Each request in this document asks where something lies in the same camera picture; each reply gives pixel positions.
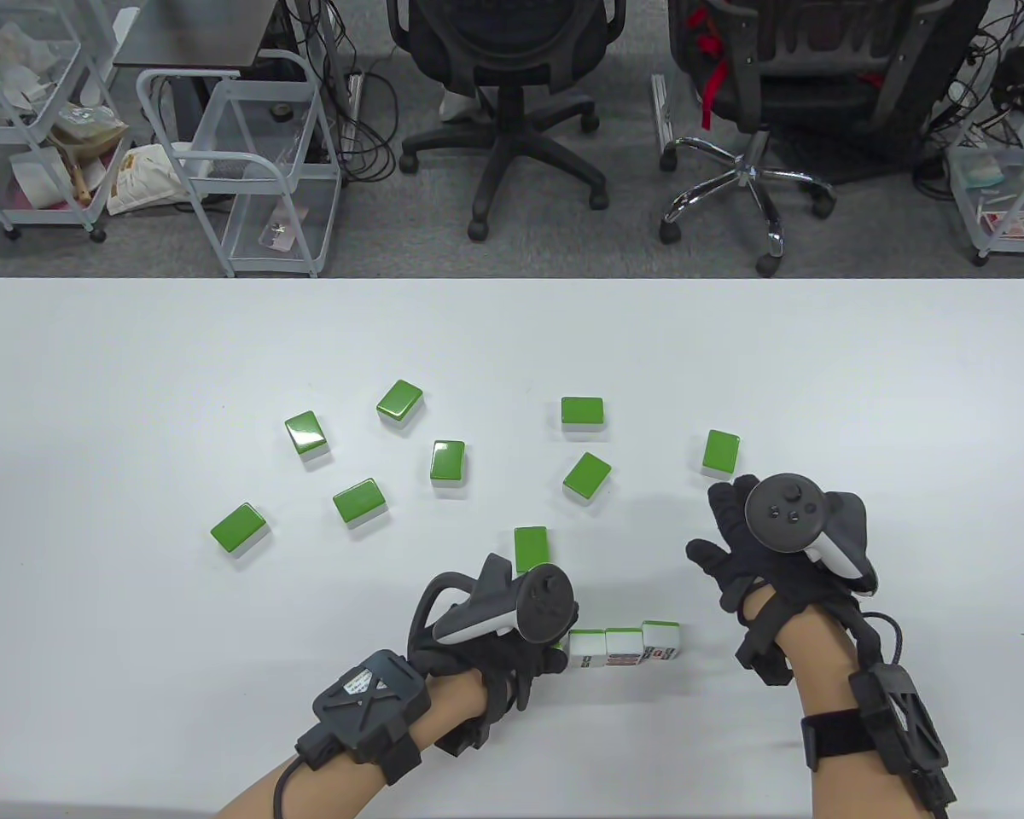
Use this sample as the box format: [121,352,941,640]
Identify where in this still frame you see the black mesh office chair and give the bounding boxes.
[387,0,628,242]

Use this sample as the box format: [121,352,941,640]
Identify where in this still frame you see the person's left forearm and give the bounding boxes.
[213,665,489,819]

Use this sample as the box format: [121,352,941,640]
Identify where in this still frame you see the white printed paper bag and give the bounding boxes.
[105,143,199,216]

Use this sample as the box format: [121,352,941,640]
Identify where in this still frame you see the clear plastic bag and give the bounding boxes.
[47,102,131,159]

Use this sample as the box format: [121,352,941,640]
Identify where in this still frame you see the green-backed mahjong tiles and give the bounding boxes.
[211,380,742,574]

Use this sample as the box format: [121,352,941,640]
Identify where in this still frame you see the black chair with chrome base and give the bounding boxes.
[657,0,991,278]

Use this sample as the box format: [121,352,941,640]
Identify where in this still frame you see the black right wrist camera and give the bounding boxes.
[800,664,958,811]

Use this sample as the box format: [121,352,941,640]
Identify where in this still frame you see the crumpled white plastic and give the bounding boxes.
[0,21,52,112]

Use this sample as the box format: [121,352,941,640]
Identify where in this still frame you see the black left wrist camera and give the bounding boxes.
[297,650,432,786]

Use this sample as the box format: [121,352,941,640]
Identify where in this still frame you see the person's right hand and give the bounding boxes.
[685,473,884,688]

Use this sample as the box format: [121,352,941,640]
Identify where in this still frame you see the black cables bundle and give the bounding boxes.
[286,0,398,184]

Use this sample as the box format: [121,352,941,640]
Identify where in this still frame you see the black white left hand controller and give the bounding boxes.
[410,553,579,647]

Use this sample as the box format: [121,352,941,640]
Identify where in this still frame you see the black white hand controller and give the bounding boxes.
[745,473,880,595]
[410,553,579,647]

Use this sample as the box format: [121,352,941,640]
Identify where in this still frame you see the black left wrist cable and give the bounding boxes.
[271,755,317,819]

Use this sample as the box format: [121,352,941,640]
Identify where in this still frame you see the white cart far right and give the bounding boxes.
[913,0,1024,201]

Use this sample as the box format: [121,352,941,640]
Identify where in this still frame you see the black white right hand controller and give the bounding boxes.
[745,473,880,595]

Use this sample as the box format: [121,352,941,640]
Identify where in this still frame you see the white cart with boxes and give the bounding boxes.
[943,107,1024,267]

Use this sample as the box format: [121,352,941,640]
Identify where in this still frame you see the red garment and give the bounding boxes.
[687,4,730,131]

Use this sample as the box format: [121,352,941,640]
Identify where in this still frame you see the row of mahjong tiles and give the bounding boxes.
[568,620,682,671]

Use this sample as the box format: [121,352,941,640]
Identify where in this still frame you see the white wire mesh cart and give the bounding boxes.
[137,49,342,278]

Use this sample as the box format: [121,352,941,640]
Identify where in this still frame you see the dark brown desk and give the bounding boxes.
[113,0,284,71]

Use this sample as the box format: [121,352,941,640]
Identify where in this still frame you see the person's left hand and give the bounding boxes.
[405,631,570,756]

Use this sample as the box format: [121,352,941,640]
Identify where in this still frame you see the white paper sheet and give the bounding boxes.
[9,147,108,210]

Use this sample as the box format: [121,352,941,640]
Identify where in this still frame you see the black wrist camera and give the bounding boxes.
[800,664,958,811]
[297,650,432,786]

